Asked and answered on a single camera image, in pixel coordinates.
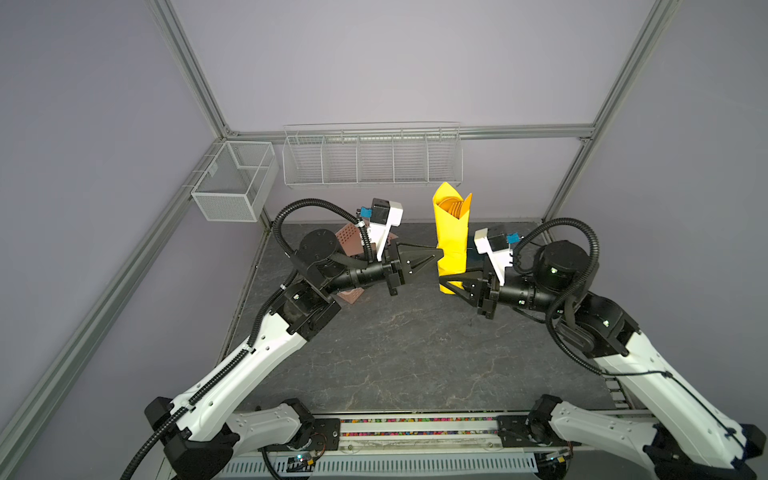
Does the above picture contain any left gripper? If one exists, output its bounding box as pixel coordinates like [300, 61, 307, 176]
[323, 238, 443, 298]

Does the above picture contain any white mesh wall box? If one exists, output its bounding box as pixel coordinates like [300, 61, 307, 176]
[192, 141, 279, 223]

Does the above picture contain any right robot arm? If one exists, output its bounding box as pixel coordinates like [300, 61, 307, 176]
[439, 217, 767, 479]

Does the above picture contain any white vented cable duct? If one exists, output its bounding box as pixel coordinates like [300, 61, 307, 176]
[185, 452, 539, 480]

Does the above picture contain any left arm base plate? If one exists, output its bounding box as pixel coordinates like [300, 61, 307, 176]
[266, 417, 341, 452]

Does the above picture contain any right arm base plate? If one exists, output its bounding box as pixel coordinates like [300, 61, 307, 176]
[496, 414, 580, 448]

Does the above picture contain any pink plastic basket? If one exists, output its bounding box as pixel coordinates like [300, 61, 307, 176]
[335, 223, 387, 305]

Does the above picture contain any white wire wall rack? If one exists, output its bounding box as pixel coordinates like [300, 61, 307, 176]
[282, 122, 464, 188]

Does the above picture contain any teal plastic tray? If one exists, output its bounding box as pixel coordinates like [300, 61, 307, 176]
[466, 237, 486, 271]

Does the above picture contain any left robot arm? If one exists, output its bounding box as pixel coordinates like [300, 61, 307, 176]
[121, 198, 444, 479]

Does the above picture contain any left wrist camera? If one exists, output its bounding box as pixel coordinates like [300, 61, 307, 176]
[360, 198, 404, 261]

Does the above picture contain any yellow plastic fork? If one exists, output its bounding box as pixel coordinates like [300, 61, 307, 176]
[438, 197, 464, 218]

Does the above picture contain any yellow paper napkin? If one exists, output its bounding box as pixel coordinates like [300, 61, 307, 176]
[432, 182, 473, 276]

